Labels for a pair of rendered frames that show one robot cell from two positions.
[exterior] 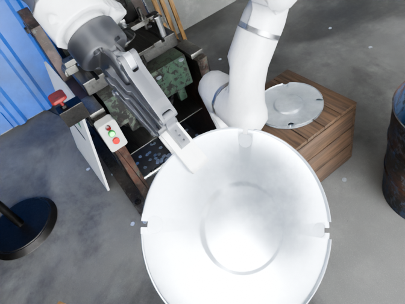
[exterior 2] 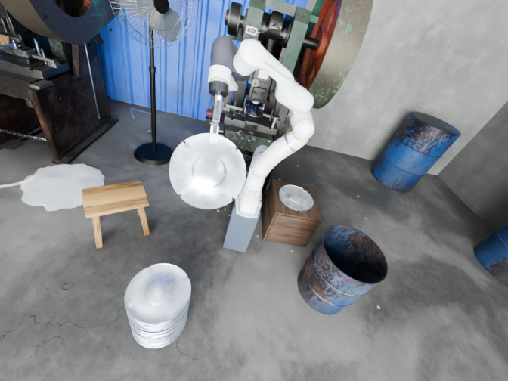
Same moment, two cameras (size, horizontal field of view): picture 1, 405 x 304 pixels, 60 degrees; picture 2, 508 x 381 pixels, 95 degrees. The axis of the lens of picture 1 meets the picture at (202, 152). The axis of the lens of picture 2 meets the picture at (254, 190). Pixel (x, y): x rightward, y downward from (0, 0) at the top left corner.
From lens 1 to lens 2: 0.52 m
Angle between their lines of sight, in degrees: 8
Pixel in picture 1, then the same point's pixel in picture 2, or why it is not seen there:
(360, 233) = (274, 274)
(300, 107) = (298, 202)
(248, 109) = (261, 164)
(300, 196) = (234, 181)
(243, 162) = (227, 155)
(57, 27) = (211, 75)
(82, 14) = (219, 77)
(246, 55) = (277, 146)
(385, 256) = (274, 289)
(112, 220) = not seen: hidden behind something
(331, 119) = (305, 216)
